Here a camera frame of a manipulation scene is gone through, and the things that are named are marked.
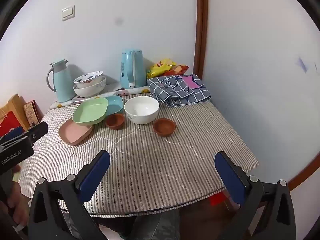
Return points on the striped quilted table cover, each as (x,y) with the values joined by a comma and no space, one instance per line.
(155,167)

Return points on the red paper bag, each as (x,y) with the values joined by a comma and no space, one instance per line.
(8,123)

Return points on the patterned brown box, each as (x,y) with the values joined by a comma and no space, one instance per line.
(32,112)

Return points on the rolled fruit print sheet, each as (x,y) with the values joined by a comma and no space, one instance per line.
(75,102)

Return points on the yellow chip bag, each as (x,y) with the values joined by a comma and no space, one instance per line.
(158,68)

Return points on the green square plate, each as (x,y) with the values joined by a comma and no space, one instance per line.
(90,111)

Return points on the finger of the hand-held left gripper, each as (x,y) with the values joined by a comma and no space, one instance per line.
(37,131)
(13,135)

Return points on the brown wooden door frame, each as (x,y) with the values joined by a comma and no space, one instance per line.
(201,30)

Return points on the white light switch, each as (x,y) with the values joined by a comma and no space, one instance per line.
(68,12)

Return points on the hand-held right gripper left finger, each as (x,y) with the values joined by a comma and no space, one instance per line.
(96,177)

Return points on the blue square plate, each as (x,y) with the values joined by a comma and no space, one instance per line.
(115,105)

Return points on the grey checked cloth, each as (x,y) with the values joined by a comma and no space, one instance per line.
(175,92)

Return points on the person's left hand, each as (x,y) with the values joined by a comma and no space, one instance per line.
(17,205)

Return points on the pink square plate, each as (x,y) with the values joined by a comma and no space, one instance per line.
(75,133)

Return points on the blue patterned porcelain bowl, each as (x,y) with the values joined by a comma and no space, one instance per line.
(87,78)

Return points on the brown wooden baseboard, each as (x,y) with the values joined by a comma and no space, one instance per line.
(303,171)

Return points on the red snack bag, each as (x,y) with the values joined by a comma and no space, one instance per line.
(180,69)

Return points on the small brown bowl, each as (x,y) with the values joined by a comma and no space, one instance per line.
(164,128)
(115,122)

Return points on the light blue thermos jug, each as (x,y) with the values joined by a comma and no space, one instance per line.
(63,82)

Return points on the light blue tissue pack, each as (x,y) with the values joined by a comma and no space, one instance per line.
(132,70)

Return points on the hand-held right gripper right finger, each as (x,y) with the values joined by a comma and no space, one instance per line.
(231,177)

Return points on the large white serving bowl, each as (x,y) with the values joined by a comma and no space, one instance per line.
(90,91)

